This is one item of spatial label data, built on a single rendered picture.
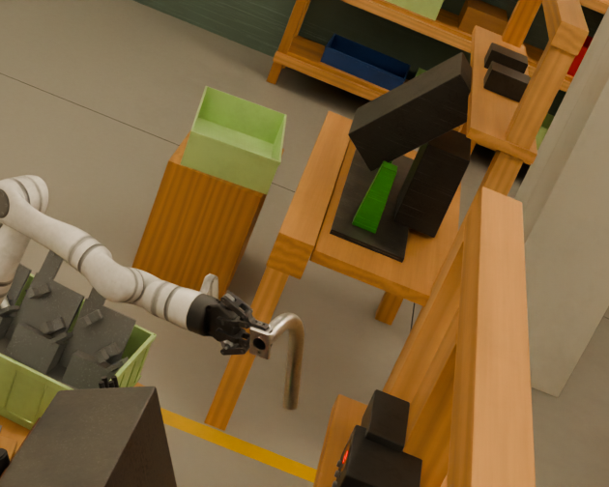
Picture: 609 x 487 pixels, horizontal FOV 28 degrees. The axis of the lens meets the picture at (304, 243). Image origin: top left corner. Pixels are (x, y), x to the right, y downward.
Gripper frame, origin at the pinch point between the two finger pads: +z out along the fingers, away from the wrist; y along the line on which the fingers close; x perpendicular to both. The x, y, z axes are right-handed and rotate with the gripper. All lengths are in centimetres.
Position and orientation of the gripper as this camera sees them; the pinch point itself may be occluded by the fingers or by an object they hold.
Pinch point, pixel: (261, 336)
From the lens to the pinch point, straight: 221.5
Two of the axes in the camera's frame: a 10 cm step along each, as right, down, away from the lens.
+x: 5.0, -4.4, 7.5
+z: 8.7, 2.9, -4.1
